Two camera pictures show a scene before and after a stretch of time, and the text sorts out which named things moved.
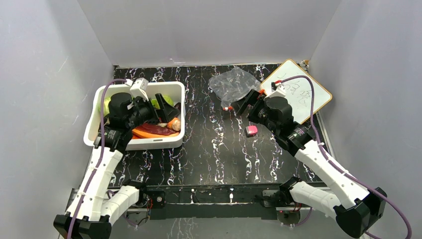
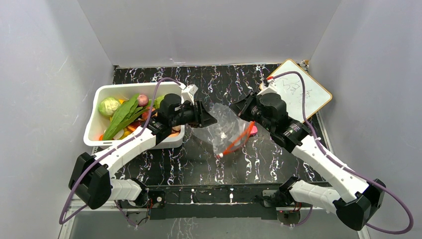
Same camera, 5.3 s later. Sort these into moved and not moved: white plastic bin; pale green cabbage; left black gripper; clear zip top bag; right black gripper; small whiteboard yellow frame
Moved: left black gripper; clear zip top bag
Not moved: small whiteboard yellow frame; white plastic bin; pale green cabbage; right black gripper
